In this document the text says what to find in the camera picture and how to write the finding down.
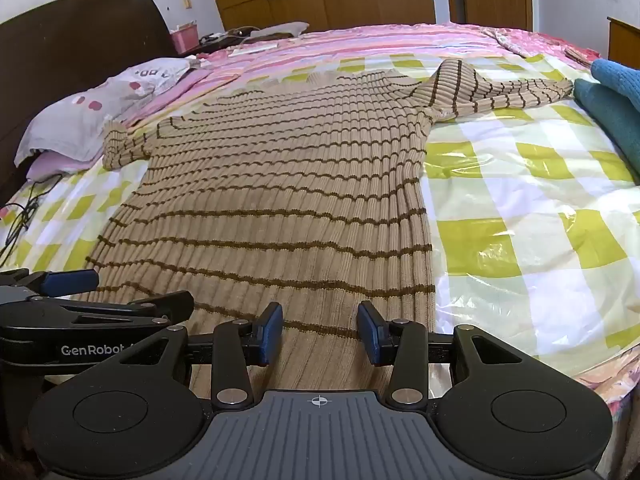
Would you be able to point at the teal cloth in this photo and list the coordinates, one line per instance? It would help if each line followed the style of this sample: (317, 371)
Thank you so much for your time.
(610, 115)

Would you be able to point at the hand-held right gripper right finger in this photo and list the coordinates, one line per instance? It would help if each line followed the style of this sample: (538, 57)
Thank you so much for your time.
(367, 332)

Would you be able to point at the tan brown-striped knit sweater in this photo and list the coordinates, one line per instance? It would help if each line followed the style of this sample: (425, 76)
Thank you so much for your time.
(275, 185)

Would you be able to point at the pink floral quilt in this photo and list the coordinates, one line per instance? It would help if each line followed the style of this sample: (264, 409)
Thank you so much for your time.
(540, 42)

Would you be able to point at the wooden cabinet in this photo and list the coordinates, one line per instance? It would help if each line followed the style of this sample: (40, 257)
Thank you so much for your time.
(625, 42)

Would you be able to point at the dark wooden headboard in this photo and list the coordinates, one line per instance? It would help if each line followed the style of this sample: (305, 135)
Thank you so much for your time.
(60, 35)

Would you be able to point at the dark nightstand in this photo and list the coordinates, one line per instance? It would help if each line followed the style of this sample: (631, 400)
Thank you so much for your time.
(210, 45)

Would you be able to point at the pink striped bed sheet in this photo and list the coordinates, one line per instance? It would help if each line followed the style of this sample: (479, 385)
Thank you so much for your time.
(350, 42)

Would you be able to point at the blue towel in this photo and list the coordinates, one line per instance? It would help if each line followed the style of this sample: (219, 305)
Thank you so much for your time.
(620, 77)

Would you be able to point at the grey folded cloth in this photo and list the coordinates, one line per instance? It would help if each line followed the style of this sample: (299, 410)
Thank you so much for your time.
(280, 30)

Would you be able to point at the yellow checkered plastic sheet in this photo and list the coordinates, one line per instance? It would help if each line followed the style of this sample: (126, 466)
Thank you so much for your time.
(525, 210)

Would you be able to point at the grey printed pillow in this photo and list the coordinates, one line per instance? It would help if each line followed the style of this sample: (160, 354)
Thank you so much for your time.
(75, 110)

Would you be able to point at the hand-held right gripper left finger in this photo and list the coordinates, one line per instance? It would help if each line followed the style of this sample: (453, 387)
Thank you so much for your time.
(272, 332)

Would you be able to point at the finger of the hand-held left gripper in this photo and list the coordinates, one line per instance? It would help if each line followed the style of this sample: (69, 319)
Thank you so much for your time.
(170, 305)
(70, 281)

